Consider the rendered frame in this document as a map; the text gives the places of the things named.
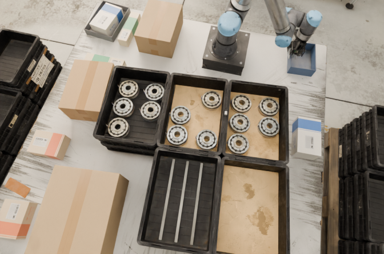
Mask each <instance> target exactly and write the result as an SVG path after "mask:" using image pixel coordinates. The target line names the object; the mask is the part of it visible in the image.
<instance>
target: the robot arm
mask: <svg viewBox="0 0 384 254"><path fill-rule="evenodd" d="M264 1H265V4H266V7H267V10H268V12H269V16H270V18H271V21H272V24H273V27H274V30H275V33H276V35H277V36H276V38H275V44H276V45H277V46H278V47H283V48H284V47H286V48H287V56H288V59H289V58H290V54H292V56H291V57H293V56H294V58H295V59H297V56H300V55H301V57H302V56H303V54H304V53H305V46H306V44H307V41H308V40H309V39H310V38H311V36H312V35H313V34H314V32H315V30H316V28H317V27H318V26H319V24H320V22H321V20H322V14H321V13H320V12H319V11H317V10H311V11H309V12H308V13H304V12H301V11H298V10H295V9H292V8H289V7H286V6H285V3H284V0H264ZM251 5H252V1H251V0H230V1H229V4H228V6H227V8H226V10H225V12H224V13H223V14H222V15H221V16H220V18H219V20H218V28H217V35H216V36H215V38H214V39H213V42H212V50H213V51H214V53H215V54H217V55H218V56H221V57H229V56H231V55H233V54H234V53H235V52H236V50H237V35H238V32H239V30H240V28H241V25H242V23H243V20H244V19H245V16H246V14H247V12H248V11H249V9H250V8H251ZM296 27H299V29H296ZM293 35H295V38H296V39H292V38H293ZM303 52H304V53H303ZM302 53H303V54H302Z"/></svg>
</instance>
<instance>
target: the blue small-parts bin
mask: <svg viewBox="0 0 384 254"><path fill-rule="evenodd" d="M291 56H292V54H290V58H289V59H288V56H287V73H289V74H297V75H301V76H308V77H311V76H312V75H313V74H314V73H315V72H316V70H317V67H316V44H315V43H307V44H306V46H305V53H304V54H303V56H302V57H301V55H300V56H297V59H295V58H294V56H293V57H291Z"/></svg>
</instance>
